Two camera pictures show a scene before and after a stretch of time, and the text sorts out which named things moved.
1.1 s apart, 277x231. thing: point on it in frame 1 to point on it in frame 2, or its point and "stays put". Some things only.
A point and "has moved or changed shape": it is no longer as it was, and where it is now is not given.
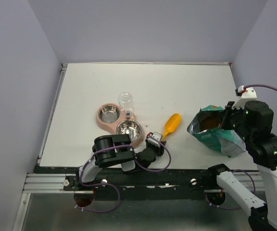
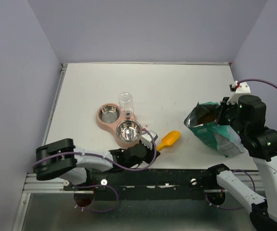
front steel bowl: (130, 127) stays put
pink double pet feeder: (109, 117) stays put
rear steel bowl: (108, 113) stays put
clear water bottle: (126, 106) stays put
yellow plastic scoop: (171, 123) to (169, 139)
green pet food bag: (226, 141) has moved or changed shape
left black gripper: (159, 150) to (150, 152)
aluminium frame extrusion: (45, 183) stays put
